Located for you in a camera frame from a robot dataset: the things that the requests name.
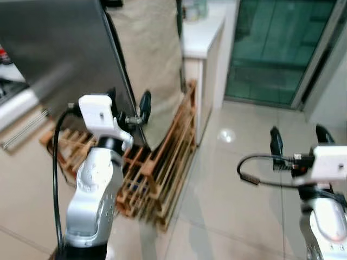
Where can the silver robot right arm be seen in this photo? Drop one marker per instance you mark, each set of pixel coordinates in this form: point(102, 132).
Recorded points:
point(328, 222)

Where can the clear glass jar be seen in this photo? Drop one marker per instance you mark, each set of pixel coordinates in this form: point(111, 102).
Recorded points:
point(196, 10)

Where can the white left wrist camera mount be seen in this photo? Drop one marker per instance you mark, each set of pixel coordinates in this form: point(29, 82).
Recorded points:
point(100, 114)

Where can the large beige cloth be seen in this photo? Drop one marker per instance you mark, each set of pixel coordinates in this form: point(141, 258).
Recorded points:
point(146, 54)

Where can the wooden slatted rack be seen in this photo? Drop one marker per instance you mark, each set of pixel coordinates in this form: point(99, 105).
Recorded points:
point(162, 162)

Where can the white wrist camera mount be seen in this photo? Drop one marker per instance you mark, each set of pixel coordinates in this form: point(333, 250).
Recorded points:
point(100, 114)
point(331, 162)

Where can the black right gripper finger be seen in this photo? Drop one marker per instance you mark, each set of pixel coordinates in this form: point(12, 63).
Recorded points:
point(276, 143)
point(324, 135)

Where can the green glass sliding door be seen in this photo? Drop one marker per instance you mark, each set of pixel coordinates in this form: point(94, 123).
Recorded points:
point(271, 49)

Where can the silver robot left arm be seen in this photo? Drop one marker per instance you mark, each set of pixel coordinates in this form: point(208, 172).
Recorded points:
point(95, 184)

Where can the narrow white side cabinet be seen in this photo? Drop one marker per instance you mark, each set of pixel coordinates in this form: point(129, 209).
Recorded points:
point(203, 38)

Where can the gas stove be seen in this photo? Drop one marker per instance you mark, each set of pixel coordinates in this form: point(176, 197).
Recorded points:
point(10, 89)

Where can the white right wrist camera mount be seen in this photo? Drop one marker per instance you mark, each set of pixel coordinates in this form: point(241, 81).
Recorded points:
point(331, 162)

